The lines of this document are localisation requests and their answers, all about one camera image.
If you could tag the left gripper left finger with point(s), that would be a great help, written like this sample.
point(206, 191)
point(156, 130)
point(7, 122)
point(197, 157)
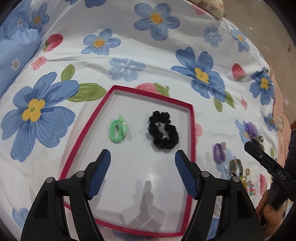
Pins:
point(96, 172)

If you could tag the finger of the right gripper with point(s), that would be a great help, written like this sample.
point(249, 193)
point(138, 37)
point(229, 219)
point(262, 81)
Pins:
point(259, 155)

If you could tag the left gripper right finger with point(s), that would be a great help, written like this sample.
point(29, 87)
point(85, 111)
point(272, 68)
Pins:
point(189, 175)

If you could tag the metal wristwatch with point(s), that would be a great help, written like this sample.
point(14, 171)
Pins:
point(235, 168)

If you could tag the right hand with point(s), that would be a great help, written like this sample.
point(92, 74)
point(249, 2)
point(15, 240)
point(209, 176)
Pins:
point(274, 217)

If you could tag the glitter claw hair clip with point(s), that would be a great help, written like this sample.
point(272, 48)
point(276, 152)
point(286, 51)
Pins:
point(258, 141)

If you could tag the pink cloth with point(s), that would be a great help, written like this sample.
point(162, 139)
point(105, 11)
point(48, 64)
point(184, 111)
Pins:
point(281, 121)

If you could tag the purple flower hair clip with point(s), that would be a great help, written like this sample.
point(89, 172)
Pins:
point(251, 129)

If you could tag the black scrunchie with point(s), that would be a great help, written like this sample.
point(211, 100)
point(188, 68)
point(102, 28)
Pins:
point(164, 134)

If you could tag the red shallow tray box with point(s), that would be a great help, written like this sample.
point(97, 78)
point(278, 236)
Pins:
point(142, 192)

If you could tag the floral bed sheet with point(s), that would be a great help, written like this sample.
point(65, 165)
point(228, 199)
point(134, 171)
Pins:
point(161, 47)

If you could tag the blue pillow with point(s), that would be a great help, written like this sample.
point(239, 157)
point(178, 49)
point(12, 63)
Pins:
point(19, 42)

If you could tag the cream patterned quilt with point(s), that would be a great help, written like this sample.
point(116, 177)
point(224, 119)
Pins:
point(212, 7)

